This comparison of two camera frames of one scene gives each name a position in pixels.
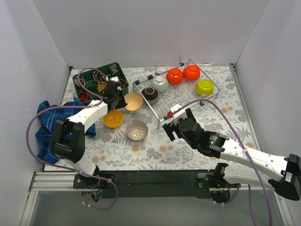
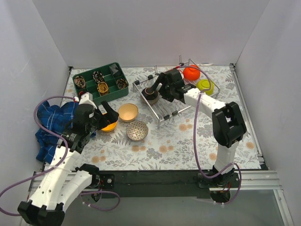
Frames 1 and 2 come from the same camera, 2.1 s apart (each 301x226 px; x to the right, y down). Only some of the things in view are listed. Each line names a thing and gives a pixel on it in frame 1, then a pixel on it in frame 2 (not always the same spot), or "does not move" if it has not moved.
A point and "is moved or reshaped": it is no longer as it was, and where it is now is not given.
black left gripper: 116,100 to 100,120
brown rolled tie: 82,81 does not move
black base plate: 148,184 does not move
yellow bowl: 113,119 is moved or reshaped
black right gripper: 171,130 to 162,84
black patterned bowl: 150,94 does not move
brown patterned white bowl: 137,130 does not move
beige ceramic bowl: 134,100 to 128,112
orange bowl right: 191,72 does not move
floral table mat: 133,137 does not move
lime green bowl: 204,86 does not move
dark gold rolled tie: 124,83 does not move
